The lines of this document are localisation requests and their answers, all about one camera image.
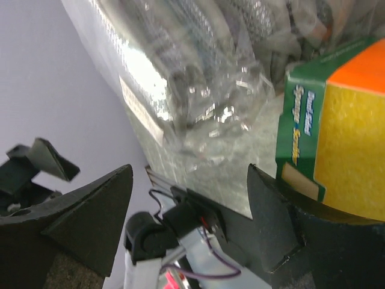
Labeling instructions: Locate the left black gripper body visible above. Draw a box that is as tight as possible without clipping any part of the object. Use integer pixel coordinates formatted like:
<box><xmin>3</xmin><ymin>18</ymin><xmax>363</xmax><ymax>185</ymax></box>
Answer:
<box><xmin>1</xmin><ymin>157</ymin><xmax>63</xmax><ymax>217</ymax></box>

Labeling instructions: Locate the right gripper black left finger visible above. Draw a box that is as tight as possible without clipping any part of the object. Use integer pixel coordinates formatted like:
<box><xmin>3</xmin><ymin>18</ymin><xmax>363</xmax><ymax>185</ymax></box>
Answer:
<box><xmin>1</xmin><ymin>165</ymin><xmax>133</xmax><ymax>288</ymax></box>

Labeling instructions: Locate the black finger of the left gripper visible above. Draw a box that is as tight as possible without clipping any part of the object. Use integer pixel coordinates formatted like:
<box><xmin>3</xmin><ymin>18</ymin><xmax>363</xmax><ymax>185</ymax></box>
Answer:
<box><xmin>6</xmin><ymin>137</ymin><xmax>80</xmax><ymax>181</ymax></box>

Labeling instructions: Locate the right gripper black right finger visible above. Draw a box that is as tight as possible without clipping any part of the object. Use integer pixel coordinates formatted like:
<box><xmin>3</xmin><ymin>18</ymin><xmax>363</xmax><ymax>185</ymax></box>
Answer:
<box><xmin>247</xmin><ymin>164</ymin><xmax>384</xmax><ymax>288</ymax></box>

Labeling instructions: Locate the orange sponge pack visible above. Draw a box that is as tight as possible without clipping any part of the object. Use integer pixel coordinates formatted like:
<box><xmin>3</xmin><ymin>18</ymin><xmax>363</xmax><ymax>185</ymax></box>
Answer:
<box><xmin>276</xmin><ymin>37</ymin><xmax>384</xmax><ymax>221</ymax></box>

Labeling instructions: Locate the silver scourer bag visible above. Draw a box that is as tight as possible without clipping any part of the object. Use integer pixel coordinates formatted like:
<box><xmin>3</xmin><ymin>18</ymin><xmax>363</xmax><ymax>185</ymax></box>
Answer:
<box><xmin>90</xmin><ymin>0</ymin><xmax>385</xmax><ymax>163</ymax></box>

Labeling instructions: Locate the black base bar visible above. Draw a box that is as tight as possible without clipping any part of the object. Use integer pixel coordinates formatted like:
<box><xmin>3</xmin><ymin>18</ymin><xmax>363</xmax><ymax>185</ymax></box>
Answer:
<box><xmin>185</xmin><ymin>190</ymin><xmax>265</xmax><ymax>276</ymax></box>

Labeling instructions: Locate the aluminium frame rail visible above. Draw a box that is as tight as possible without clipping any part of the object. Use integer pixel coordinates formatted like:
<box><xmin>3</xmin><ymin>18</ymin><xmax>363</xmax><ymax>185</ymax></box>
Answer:
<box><xmin>145</xmin><ymin>166</ymin><xmax>177</xmax><ymax>191</ymax></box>

